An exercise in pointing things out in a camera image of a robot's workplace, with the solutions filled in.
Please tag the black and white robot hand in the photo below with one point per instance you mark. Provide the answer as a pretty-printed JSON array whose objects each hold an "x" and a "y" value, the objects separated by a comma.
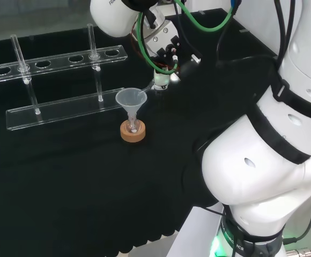
[{"x": 162, "y": 37}]

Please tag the clear plastic funnel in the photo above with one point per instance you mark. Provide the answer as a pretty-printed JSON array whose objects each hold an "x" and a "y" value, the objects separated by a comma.
[{"x": 131, "y": 99}]

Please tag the small round-bottom glass flask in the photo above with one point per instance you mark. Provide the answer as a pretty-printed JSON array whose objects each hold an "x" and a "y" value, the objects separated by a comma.
[{"x": 132, "y": 125}]

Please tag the clear acrylic funnel stand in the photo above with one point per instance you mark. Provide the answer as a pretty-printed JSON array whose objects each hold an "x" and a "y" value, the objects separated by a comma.
[{"x": 64, "y": 109}]

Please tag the black bench cloth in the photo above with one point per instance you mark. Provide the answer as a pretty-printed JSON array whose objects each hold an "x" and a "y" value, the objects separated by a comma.
[{"x": 91, "y": 174}]

